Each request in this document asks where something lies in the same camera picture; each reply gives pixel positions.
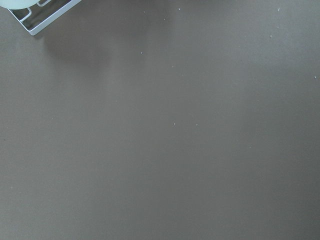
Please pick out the white cup rack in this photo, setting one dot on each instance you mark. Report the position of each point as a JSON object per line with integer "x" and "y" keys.
{"x": 40, "y": 15}

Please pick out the mint green cup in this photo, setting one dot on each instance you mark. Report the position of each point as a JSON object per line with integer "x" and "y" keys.
{"x": 17, "y": 4}

